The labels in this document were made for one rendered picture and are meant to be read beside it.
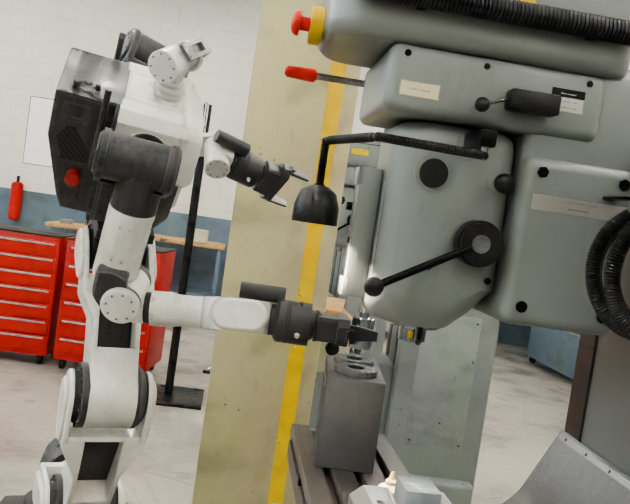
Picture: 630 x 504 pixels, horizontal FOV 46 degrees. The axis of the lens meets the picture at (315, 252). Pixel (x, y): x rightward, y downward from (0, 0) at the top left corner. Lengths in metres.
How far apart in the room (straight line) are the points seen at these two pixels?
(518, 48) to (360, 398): 0.74
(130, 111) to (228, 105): 8.78
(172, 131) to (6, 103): 9.24
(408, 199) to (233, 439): 2.06
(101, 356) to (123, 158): 0.50
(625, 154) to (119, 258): 0.91
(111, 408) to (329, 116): 1.65
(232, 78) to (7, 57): 2.93
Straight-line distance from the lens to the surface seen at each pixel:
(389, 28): 1.12
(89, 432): 1.76
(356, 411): 1.52
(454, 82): 1.13
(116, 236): 1.45
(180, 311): 1.52
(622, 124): 1.24
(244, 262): 2.93
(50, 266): 5.97
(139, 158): 1.39
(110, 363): 1.69
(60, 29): 10.69
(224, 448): 3.08
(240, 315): 1.48
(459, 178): 1.15
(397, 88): 1.11
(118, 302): 1.49
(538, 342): 9.47
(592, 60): 1.21
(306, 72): 1.31
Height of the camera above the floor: 1.47
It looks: 3 degrees down
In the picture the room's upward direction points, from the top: 8 degrees clockwise
